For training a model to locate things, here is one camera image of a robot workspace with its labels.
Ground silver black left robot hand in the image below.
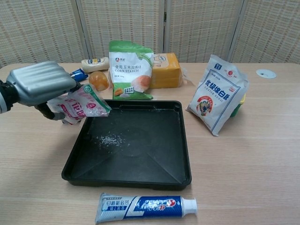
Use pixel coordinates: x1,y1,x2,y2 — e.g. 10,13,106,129
6,60,82,121

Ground pink white powder bag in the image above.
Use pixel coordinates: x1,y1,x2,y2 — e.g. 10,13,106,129
46,83,113,125

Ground blue cookie packet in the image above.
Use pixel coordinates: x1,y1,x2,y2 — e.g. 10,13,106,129
69,68,89,83

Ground black square plastic tray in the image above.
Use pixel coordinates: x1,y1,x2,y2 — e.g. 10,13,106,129
61,99,192,188

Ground beige woven folding screen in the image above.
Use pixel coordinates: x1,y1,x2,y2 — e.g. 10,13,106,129
0,0,300,68

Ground cream mayonnaise squeeze bottle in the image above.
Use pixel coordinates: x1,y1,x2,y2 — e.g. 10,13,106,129
81,57,110,73

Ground orange jelly cup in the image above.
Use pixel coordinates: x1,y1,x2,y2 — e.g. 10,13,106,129
88,71,109,91

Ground green white corn starch bag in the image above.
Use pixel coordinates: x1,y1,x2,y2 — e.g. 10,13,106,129
108,40,155,101

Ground orange yellow bagged block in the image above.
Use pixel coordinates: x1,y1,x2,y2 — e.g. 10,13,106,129
149,52,195,89

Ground blue white toothpaste tube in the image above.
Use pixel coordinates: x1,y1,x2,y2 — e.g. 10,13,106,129
95,193,198,225

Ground white blue sugar bag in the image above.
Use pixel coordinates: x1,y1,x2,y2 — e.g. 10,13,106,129
186,54,249,137

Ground yellow green plastic container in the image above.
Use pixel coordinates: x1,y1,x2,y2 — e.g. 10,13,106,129
231,93,247,119

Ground white round table grommet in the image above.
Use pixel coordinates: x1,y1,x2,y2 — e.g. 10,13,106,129
255,68,277,79

